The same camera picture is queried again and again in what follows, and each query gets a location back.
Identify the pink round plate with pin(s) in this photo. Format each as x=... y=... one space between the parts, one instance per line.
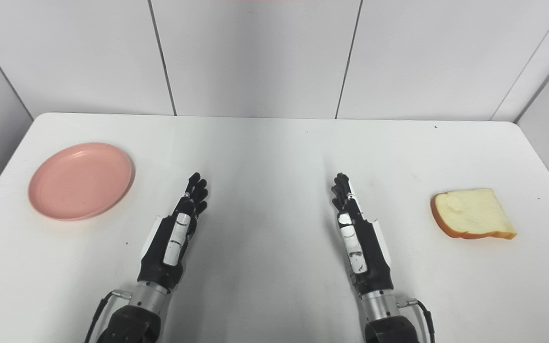
x=80 y=181

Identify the slice of white bread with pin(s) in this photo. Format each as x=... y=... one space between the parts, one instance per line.
x=472 y=213

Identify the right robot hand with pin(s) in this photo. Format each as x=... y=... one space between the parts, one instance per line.
x=358 y=243

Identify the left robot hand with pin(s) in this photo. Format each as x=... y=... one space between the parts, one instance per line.
x=172 y=238

